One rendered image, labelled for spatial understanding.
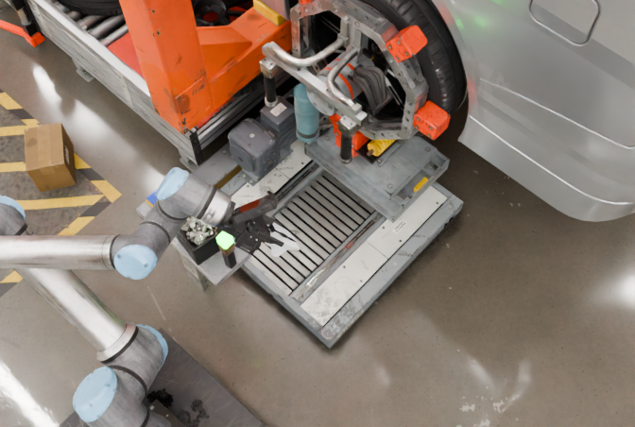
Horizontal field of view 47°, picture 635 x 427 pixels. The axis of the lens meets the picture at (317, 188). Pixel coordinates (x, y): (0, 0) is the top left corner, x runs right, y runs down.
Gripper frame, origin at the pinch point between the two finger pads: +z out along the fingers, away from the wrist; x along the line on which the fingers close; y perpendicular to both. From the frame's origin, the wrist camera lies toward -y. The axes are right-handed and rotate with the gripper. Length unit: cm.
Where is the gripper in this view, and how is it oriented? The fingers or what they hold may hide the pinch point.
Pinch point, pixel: (297, 244)
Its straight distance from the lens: 187.5
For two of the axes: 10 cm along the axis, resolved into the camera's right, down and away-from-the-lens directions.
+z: 8.5, 4.8, 2.2
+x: -0.7, 5.1, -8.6
